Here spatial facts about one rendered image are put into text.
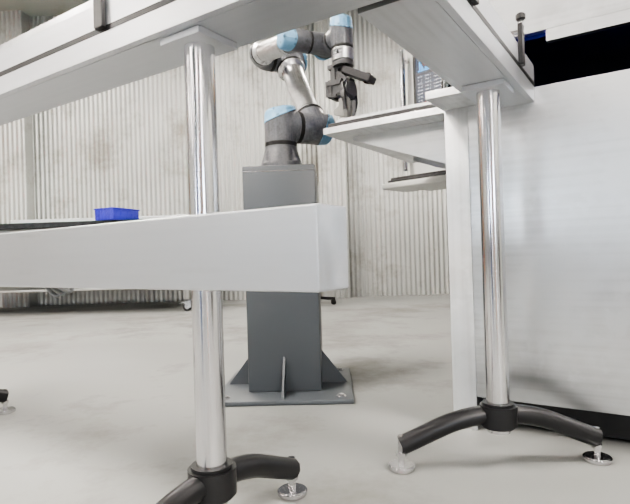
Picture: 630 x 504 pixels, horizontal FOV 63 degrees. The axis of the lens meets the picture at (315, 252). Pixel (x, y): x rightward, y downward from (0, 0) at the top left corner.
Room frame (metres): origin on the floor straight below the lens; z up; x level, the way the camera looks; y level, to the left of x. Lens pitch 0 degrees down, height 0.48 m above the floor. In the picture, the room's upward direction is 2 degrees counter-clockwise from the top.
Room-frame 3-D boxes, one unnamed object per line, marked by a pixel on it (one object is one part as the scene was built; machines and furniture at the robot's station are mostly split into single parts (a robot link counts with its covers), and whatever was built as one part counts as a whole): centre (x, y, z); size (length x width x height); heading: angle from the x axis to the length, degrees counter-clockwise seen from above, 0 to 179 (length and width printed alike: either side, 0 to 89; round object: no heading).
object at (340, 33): (1.73, -0.11, 1.22); 0.09 x 0.08 x 0.11; 26
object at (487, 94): (1.15, -0.40, 0.46); 0.09 x 0.09 x 0.77; 56
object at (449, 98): (1.31, -0.38, 0.87); 0.14 x 0.13 x 0.02; 56
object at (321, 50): (1.81, -0.05, 1.21); 0.11 x 0.11 x 0.08; 26
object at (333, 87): (1.73, -0.11, 1.06); 0.09 x 0.08 x 0.12; 56
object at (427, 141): (1.60, -0.28, 0.80); 0.34 x 0.03 x 0.13; 56
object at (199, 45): (0.86, 0.18, 0.46); 0.09 x 0.09 x 0.77; 56
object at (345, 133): (1.80, -0.43, 0.87); 0.70 x 0.48 x 0.02; 146
